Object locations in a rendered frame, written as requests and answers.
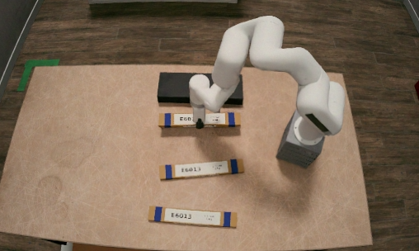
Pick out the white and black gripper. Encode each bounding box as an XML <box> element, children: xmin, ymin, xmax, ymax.
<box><xmin>192</xmin><ymin>106</ymin><xmax>205</xmax><ymax>129</ymax></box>

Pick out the tan flat pack with white e6013 label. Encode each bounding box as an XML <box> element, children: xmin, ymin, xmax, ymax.
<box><xmin>148</xmin><ymin>206</ymin><xmax>238</xmax><ymax>227</ymax></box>

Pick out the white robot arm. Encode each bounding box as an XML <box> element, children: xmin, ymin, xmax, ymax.
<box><xmin>189</xmin><ymin>16</ymin><xmax>345</xmax><ymax>145</ymax></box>

